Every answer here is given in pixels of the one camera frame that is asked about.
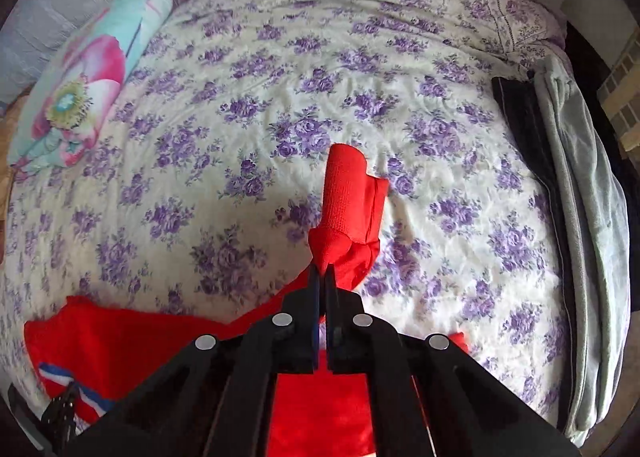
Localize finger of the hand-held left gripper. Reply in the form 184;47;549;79
40;381;82;454

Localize grey folded pants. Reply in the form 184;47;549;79
530;54;632;447

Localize purple floral bed sheet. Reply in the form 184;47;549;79
0;0;576;440

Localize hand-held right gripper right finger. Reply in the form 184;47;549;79
326;266;582;457

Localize black folded garment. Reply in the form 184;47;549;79
491;76;582;430

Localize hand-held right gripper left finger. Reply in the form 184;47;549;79
64;264;321;457

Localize red pants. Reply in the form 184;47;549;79
23;142;471;457

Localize teal pink floral pillow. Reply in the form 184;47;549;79
10;0;174;174

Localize purple floral pillow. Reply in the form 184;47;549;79
477;0;570;68

